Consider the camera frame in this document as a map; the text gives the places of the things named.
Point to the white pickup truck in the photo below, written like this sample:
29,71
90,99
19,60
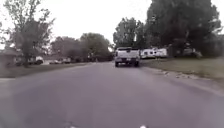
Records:
127,56

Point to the grey asphalt road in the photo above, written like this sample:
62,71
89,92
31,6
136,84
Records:
100,93

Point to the row of trees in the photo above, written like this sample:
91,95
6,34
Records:
83,46

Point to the white camper trailer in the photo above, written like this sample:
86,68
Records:
153,53

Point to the large dark green tree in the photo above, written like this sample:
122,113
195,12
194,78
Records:
181,23

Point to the grass lawn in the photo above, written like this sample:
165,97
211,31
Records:
30,69

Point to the grass verge with leaves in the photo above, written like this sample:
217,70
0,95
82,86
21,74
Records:
196,66

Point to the thin leafy tree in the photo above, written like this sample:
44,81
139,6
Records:
28,30

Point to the low house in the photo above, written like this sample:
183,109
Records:
8,56

